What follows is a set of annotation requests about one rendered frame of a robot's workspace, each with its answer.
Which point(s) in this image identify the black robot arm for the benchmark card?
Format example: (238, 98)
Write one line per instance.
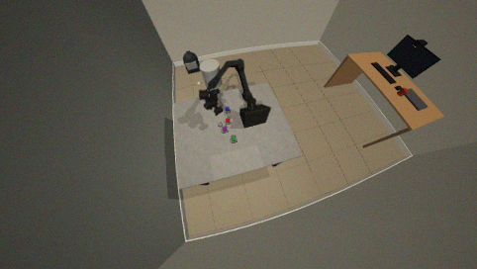
(238, 64)

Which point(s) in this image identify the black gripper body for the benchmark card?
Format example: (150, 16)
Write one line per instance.
(217, 109)

